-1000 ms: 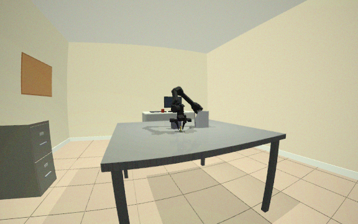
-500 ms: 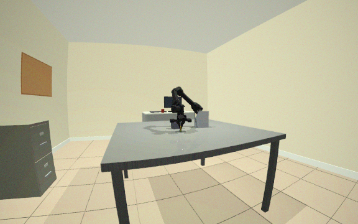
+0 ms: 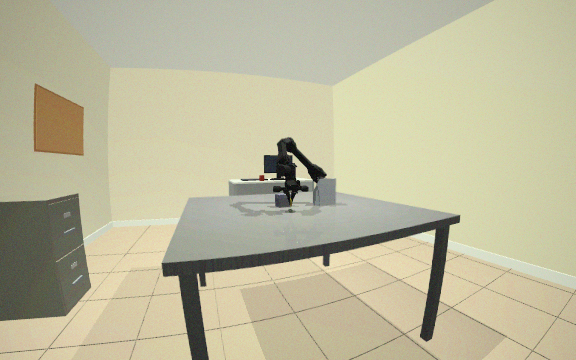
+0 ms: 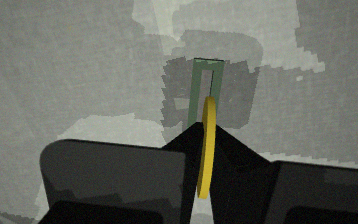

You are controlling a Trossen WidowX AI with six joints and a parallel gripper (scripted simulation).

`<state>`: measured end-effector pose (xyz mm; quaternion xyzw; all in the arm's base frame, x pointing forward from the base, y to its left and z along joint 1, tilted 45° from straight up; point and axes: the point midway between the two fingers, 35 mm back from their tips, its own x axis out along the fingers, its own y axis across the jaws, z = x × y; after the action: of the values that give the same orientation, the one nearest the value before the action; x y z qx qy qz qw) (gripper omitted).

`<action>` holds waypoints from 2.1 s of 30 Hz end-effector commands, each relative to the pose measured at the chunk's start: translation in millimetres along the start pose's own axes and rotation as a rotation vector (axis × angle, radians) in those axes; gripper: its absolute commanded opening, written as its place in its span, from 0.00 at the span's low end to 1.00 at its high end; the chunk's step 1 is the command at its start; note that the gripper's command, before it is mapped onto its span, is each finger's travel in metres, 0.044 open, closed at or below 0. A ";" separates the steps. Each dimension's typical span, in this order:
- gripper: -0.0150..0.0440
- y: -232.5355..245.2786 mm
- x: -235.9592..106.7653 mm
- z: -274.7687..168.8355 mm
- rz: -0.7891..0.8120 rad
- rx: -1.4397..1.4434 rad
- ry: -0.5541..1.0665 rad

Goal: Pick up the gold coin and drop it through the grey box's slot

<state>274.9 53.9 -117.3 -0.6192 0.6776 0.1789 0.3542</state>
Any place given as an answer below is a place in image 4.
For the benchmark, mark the gold coin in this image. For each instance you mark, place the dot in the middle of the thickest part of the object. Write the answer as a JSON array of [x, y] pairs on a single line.
[[206, 165]]

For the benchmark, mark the green rectangular frame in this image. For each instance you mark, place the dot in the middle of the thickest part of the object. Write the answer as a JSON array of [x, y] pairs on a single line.
[[200, 64]]

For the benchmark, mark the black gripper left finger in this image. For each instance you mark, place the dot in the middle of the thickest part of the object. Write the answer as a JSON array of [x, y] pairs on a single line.
[[140, 177]]

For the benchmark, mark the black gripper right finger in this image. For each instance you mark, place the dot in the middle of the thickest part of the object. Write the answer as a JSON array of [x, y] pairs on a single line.
[[246, 188]]

